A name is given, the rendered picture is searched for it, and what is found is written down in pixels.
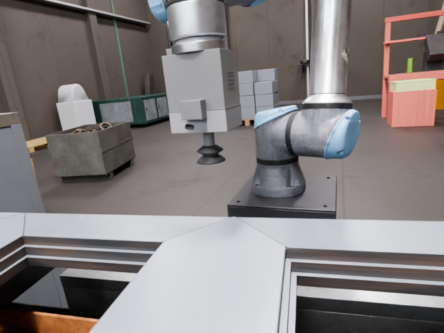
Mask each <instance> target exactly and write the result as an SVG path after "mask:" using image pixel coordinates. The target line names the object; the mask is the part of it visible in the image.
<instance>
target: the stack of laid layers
mask: <svg viewBox="0 0 444 333"><path fill-rule="evenodd" d="M162 243H163V242H136V241H121V240H92V239H64V238H49V237H24V234H23V236H22V237H21V238H19V239H17V240H15V241H13V242H12V243H10V244H8V245H7V246H5V247H3V248H2V249H0V286H1V285H3V284H4V283H5V282H6V281H8V280H10V279H11V278H12V277H14V276H15V275H17V274H18V273H19V272H21V271H22V270H24V269H25V268H26V267H28V266H46V267H55V268H72V269H81V270H98V271H107V272H124V273H134V274H137V273H138V272H139V271H140V269H142V267H143V266H144V265H145V263H146V262H147V261H148V259H150V257H151V256H152V255H153V254H154V252H155V251H156V250H157V249H158V247H160V245H161V244H162ZM297 286H307V287H324V288H334V289H351V290H360V291H376V292H386V293H403V294H412V295H429V296H438V297H444V256H441V255H426V254H397V253H382V252H354V251H339V250H309V249H294V248H286V247H285V258H284V265H283V278H282V285H281V298H280V305H279V318H278V325H277V333H296V310H297Z"/></svg>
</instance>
